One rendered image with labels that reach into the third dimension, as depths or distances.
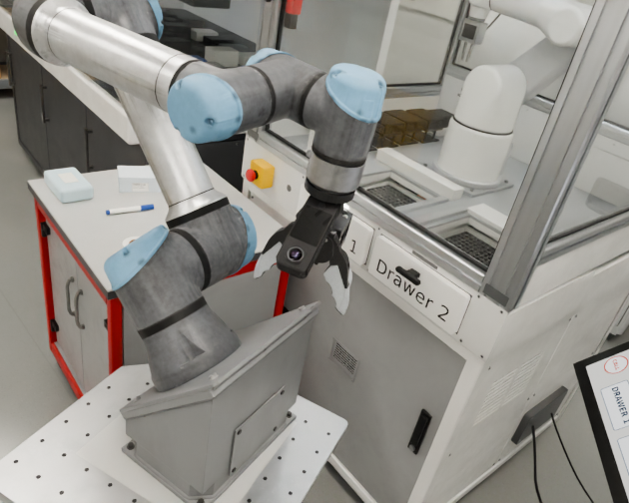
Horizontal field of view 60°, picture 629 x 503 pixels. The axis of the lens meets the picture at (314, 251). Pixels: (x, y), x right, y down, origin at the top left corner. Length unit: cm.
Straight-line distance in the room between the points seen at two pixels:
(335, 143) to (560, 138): 53
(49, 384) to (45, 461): 121
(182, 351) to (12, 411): 137
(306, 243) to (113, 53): 34
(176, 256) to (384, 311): 75
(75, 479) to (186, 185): 51
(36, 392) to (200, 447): 142
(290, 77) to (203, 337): 40
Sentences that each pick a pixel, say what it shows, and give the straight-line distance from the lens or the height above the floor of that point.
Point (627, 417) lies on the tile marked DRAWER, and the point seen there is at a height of 101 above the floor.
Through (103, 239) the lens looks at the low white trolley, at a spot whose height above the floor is 76.
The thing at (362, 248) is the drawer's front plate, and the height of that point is 87.
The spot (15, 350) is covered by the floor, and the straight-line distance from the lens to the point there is 241.
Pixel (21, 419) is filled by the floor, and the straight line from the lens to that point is 216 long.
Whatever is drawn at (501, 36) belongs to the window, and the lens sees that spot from 119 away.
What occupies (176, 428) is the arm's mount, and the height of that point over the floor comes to 91.
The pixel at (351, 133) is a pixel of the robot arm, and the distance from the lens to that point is 69.
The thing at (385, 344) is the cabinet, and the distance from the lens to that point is 154.
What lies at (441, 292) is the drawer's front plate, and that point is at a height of 90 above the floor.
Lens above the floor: 158
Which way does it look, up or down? 31 degrees down
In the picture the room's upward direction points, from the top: 11 degrees clockwise
